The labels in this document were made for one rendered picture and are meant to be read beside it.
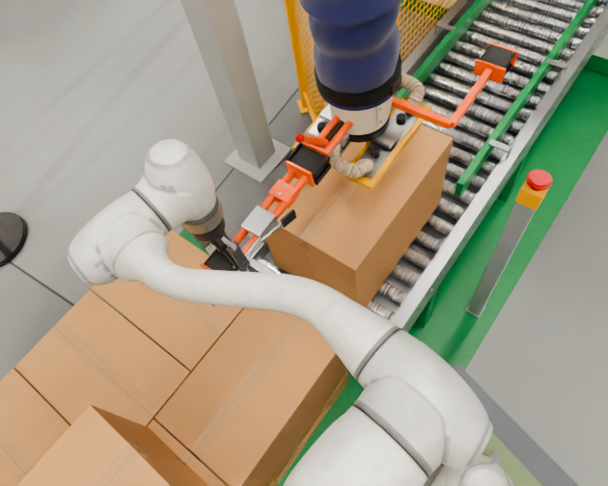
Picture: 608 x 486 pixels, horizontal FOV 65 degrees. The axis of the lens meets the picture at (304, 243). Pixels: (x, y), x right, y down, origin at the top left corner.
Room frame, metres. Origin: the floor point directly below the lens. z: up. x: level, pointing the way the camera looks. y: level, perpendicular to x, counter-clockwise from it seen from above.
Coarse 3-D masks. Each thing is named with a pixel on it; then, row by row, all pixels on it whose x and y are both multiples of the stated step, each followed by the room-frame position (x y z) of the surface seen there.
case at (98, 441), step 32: (96, 416) 0.39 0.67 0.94; (64, 448) 0.33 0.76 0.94; (96, 448) 0.31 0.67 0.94; (128, 448) 0.28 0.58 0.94; (160, 448) 0.32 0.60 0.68; (32, 480) 0.27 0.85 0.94; (64, 480) 0.25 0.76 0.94; (96, 480) 0.23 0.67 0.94; (128, 480) 0.21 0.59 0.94; (160, 480) 0.19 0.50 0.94; (192, 480) 0.20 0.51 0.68
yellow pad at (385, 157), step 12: (396, 108) 1.03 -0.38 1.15; (396, 120) 0.97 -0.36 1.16; (408, 120) 0.97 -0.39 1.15; (420, 120) 0.96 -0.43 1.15; (408, 132) 0.92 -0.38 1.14; (372, 144) 0.91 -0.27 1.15; (396, 144) 0.89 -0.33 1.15; (360, 156) 0.89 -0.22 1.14; (372, 156) 0.87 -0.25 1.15; (384, 156) 0.86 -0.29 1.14; (396, 156) 0.86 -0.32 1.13; (384, 168) 0.82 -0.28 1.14; (360, 180) 0.80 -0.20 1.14; (372, 180) 0.79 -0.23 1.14
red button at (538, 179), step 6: (528, 174) 0.75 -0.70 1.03; (534, 174) 0.74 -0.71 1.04; (540, 174) 0.73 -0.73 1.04; (546, 174) 0.73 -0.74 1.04; (528, 180) 0.73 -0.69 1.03; (534, 180) 0.72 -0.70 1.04; (540, 180) 0.71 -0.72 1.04; (546, 180) 0.71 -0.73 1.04; (534, 186) 0.70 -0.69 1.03; (540, 186) 0.70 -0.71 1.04; (546, 186) 0.69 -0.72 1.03
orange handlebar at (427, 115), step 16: (480, 80) 0.93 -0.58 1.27; (416, 112) 0.89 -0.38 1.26; (432, 112) 0.87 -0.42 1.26; (464, 112) 0.85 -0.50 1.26; (448, 128) 0.82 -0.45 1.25; (336, 144) 0.86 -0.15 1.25; (288, 176) 0.79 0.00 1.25; (304, 176) 0.78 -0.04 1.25; (272, 192) 0.75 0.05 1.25; (288, 192) 0.74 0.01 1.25; (240, 240) 0.65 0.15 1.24
